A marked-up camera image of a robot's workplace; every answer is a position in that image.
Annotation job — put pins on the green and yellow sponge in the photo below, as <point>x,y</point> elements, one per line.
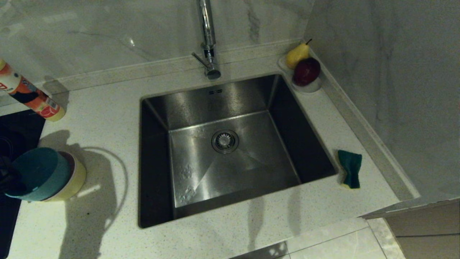
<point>351,169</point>

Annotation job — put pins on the small white dish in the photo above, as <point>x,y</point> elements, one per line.
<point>312,88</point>

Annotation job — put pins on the yellow plastic bowl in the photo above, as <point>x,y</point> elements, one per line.
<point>77,180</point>

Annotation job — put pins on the beige wooden cabinet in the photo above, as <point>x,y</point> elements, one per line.
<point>431,230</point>

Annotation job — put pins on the dark red apple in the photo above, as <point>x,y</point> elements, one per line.
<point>306,72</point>

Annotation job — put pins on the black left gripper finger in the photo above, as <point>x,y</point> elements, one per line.
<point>10,178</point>

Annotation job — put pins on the pink plastic bowl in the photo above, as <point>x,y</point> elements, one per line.
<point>70,160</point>

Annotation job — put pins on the chrome sink faucet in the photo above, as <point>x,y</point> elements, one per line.
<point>208,36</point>

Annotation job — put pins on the black induction cooktop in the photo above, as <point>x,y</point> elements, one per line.
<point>18,129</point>

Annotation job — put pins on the stainless steel sink basin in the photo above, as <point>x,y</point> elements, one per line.
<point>269,169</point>

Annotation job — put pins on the orange detergent bottle yellow cap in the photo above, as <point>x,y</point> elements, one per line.
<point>43,106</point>

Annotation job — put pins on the yellow pear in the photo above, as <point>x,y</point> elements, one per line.
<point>297,55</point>

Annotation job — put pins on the blue plastic bowl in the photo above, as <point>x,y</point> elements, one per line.
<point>46,172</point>

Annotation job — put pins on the round metal drain strainer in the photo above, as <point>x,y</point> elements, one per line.
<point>225,141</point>

